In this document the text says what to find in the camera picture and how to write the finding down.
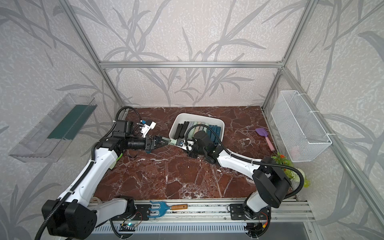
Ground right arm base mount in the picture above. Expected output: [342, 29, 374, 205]
[227, 204, 272, 222]

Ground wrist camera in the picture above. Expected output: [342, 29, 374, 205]
[140, 120, 156, 138]
[176, 139, 194, 151]

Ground white rectangular storage box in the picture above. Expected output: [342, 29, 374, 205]
[169, 113, 225, 141]

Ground teal pruning pliers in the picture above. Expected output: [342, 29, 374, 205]
[216, 126, 222, 143]
[211, 125, 217, 143]

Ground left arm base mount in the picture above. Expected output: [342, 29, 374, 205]
[120, 204, 152, 222]

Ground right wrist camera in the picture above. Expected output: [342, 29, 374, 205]
[176, 139, 194, 151]

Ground black pruning pliers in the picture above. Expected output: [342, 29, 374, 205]
[179, 121, 190, 139]
[174, 124, 184, 140]

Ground white wire mesh basket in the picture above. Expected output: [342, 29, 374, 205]
[271, 90, 332, 163]

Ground mint pruning pliers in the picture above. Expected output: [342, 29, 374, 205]
[168, 139, 184, 147]

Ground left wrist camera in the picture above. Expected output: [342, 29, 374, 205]
[140, 120, 156, 138]

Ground purple pink silicone spatula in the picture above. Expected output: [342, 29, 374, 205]
[255, 128, 276, 152]

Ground clear plastic wall shelf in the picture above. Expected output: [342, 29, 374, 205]
[9, 94, 97, 163]

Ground potted artificial flower plant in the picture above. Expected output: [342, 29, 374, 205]
[271, 152, 312, 189]

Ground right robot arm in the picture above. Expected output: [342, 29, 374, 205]
[183, 131, 305, 219]

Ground blue garden hand fork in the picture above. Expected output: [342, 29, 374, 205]
[147, 201, 188, 219]

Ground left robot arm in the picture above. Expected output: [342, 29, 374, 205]
[35, 120, 171, 240]

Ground green gardening glove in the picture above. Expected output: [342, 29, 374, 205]
[109, 153, 123, 170]

